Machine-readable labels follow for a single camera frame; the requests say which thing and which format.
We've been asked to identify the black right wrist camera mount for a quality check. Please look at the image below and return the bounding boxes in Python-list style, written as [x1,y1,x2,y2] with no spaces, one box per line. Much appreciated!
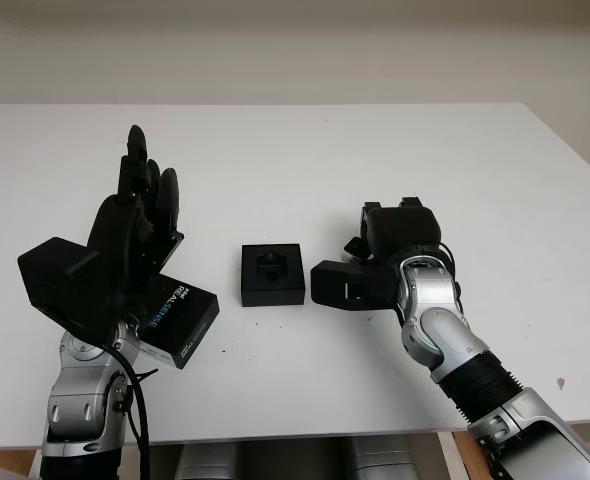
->
[309,257,404,314]

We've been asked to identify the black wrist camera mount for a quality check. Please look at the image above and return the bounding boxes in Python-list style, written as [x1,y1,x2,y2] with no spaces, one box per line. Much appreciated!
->
[17,237,121,346]
[309,257,404,314]

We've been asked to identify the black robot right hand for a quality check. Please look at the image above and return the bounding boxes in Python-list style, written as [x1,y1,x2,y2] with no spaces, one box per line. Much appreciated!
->
[358,196,444,262]

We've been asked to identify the black RealSense box lid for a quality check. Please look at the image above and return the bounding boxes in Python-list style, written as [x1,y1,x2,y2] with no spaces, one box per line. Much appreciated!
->
[139,272,220,371]

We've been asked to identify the black camera box base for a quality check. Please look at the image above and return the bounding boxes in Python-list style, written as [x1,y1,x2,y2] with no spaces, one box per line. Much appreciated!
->
[239,242,307,308]

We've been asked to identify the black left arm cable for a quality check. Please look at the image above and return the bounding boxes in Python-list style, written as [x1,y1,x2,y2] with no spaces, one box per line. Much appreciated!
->
[99,344,154,480]

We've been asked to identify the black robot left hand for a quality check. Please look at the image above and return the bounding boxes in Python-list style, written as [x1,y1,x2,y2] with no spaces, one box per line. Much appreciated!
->
[85,124,186,324]

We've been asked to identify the small silver black camera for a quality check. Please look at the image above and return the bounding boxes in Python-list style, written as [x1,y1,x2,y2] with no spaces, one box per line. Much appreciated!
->
[342,238,372,263]

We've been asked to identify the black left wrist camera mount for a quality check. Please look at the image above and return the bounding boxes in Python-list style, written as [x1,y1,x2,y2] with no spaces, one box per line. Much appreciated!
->
[17,237,121,346]

